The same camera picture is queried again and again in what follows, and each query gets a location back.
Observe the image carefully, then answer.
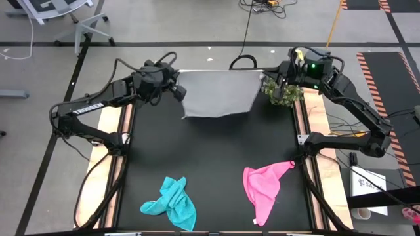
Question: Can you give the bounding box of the pink spotted object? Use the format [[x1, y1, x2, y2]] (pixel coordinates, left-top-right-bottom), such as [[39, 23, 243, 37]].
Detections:
[[402, 205, 420, 226]]

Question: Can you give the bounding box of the black hazard-striped floor mat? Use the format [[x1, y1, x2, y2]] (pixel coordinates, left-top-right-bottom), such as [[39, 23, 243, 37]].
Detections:
[[340, 0, 420, 14], [356, 51, 420, 188]]

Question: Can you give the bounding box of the black flat beam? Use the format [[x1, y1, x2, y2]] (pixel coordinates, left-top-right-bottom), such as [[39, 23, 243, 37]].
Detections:
[[346, 186, 420, 210]]

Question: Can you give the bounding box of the white printed cardboard box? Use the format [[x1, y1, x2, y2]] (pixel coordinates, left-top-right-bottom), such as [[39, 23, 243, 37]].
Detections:
[[349, 165, 389, 216]]

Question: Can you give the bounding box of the small potted artificial plant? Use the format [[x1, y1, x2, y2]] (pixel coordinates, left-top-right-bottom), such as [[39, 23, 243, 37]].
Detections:
[[261, 77, 305, 108]]

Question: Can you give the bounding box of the wooden side board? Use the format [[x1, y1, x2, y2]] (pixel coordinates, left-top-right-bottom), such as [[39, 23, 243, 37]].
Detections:
[[73, 98, 135, 229], [293, 85, 354, 230]]

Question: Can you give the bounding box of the long yellow cable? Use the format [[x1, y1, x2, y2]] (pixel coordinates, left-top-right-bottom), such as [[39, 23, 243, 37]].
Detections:
[[326, 0, 344, 49]]

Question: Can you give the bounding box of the long black cable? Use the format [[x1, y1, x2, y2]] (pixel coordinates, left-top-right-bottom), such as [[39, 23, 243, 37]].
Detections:
[[228, 0, 259, 70]]

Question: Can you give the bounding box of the grey waffle towel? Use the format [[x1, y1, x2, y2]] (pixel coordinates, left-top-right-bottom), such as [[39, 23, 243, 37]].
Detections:
[[178, 69, 265, 119]]

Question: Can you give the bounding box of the thin white floor cable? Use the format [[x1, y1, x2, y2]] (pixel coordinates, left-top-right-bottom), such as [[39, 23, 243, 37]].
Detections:
[[0, 12, 35, 61]]

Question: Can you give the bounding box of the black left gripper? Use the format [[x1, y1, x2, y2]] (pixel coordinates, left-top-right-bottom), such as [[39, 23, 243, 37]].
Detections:
[[154, 64, 181, 96]]

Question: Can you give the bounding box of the yellow cable connector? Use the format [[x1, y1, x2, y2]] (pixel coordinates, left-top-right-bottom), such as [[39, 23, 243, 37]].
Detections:
[[329, 130, 368, 138]]

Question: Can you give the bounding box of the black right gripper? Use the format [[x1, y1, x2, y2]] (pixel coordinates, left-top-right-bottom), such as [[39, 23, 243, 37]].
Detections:
[[262, 60, 306, 88]]

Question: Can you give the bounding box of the teal microfiber towel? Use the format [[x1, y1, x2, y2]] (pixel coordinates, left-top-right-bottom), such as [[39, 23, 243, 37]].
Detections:
[[139, 176, 197, 232]]

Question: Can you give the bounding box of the pink microfiber towel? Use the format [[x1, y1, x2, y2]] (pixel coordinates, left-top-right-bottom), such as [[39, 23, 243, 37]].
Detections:
[[241, 161, 296, 227]]

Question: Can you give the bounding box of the black aluminium table frame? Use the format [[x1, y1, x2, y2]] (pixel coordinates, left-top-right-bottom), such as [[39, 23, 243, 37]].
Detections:
[[73, 85, 354, 236]]

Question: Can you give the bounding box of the grey metal bar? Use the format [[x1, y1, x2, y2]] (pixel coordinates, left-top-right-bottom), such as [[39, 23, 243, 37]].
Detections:
[[0, 90, 30, 100]]

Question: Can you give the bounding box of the white office chair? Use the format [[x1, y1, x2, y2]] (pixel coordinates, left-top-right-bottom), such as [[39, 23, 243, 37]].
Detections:
[[5, 0, 116, 56]]

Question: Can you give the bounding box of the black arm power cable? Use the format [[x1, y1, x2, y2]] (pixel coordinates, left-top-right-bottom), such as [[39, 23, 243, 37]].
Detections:
[[72, 152, 111, 229]]

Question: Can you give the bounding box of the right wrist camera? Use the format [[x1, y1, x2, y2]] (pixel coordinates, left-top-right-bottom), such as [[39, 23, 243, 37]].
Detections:
[[273, 73, 290, 102]]

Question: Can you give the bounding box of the beige tape roll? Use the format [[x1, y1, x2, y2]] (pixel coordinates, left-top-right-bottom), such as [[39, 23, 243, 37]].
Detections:
[[350, 207, 371, 220]]

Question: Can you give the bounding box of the tangled black cable bundle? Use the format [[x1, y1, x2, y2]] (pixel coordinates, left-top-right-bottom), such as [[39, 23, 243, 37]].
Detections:
[[239, 0, 298, 20]]

